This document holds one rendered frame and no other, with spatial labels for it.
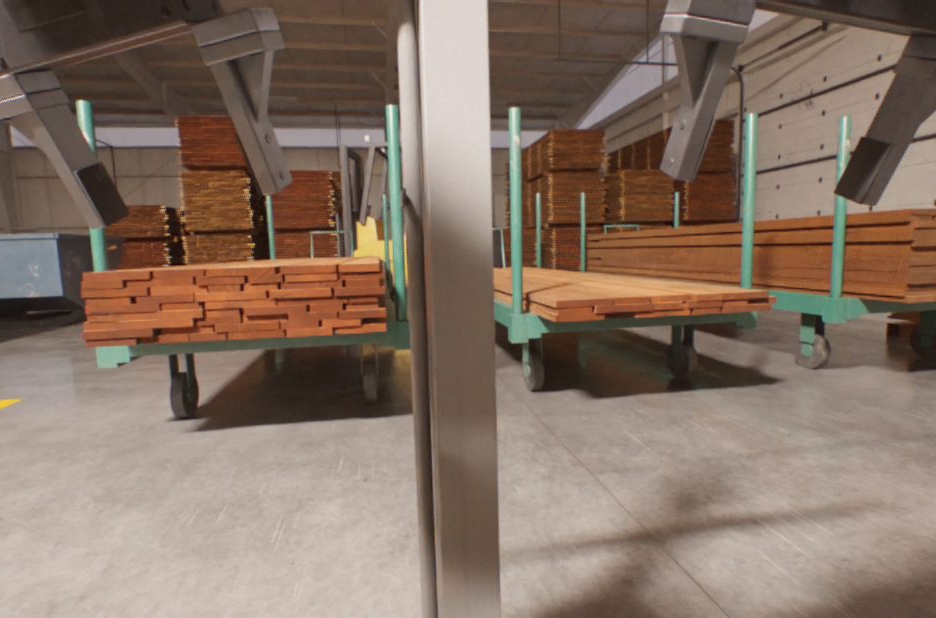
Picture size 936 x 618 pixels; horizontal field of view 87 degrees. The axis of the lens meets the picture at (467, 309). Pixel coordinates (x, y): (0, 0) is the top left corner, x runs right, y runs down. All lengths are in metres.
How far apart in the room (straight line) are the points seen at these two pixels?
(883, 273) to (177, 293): 2.92
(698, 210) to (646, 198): 1.14
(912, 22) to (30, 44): 0.50
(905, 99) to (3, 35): 0.54
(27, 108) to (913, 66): 0.55
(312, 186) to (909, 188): 9.76
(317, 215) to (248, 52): 9.14
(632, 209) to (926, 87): 10.20
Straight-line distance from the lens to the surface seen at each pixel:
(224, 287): 1.87
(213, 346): 2.15
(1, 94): 0.44
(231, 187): 9.75
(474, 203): 0.47
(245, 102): 0.36
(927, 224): 2.92
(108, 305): 2.00
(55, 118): 0.44
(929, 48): 0.44
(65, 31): 0.39
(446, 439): 0.50
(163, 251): 10.06
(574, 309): 1.94
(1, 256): 7.19
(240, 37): 0.35
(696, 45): 0.35
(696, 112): 0.35
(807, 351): 3.33
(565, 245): 10.01
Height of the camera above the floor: 0.70
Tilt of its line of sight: 7 degrees down
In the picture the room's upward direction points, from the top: 2 degrees counter-clockwise
